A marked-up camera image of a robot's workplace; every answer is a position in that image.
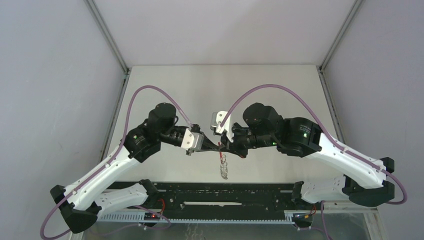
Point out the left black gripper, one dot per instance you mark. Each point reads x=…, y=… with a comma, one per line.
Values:
x=207, y=145

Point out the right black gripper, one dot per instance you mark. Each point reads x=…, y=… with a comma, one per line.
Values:
x=233, y=147

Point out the red handled keyring holder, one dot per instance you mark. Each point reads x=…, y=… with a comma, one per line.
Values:
x=223, y=166

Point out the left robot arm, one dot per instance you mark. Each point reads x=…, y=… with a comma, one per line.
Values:
x=82, y=203

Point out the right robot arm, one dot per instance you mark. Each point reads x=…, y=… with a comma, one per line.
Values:
x=363, y=183

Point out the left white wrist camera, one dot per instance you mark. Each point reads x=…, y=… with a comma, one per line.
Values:
x=192, y=140

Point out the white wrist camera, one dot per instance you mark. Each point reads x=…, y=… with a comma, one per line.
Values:
x=222, y=125
x=192, y=140

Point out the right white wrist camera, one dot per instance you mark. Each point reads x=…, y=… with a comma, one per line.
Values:
x=222, y=125

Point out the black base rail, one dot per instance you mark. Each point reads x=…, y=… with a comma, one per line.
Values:
x=239, y=201

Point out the white slotted cable duct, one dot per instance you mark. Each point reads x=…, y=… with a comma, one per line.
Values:
x=146, y=217

